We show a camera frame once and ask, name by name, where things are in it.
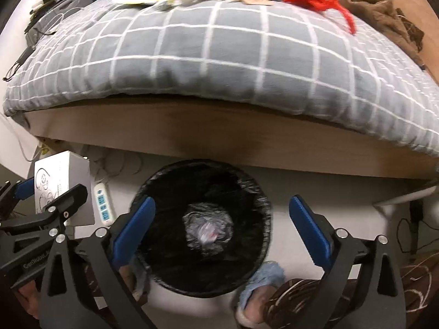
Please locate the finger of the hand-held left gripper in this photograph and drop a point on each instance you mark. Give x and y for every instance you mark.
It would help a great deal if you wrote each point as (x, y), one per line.
(25, 188)
(65, 199)

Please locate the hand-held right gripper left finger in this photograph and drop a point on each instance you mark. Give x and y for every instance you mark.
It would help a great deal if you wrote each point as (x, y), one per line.
(137, 228)

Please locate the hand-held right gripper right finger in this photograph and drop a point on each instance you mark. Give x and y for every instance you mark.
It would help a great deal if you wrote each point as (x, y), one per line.
(308, 229)

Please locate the black trash bin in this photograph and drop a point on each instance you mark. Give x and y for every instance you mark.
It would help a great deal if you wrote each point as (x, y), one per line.
(233, 267)

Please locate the person's left hand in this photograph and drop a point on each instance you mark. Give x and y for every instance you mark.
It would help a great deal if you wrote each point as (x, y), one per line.
(27, 298)

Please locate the white printed cardboard box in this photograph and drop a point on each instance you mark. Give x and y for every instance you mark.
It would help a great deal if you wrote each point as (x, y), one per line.
(68, 171)

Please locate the white power strip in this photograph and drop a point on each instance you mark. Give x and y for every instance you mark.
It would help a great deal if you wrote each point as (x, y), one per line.
(102, 202)

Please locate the crumpled clear plastic wrapper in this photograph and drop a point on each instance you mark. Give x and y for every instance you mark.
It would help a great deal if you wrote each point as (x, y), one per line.
(205, 229)

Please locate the white furniture leg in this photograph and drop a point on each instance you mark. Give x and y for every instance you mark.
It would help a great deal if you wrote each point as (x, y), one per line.
(404, 197)

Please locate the black eyeglasses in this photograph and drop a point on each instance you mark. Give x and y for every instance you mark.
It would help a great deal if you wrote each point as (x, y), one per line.
(24, 56)

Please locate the grey grid blanket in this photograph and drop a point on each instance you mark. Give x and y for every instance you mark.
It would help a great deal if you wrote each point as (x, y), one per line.
(205, 58)

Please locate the brown garment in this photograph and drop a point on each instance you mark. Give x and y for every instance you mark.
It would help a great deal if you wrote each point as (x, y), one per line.
(377, 10)

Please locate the wooden bed frame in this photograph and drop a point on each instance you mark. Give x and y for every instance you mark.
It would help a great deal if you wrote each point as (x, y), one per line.
(205, 137)

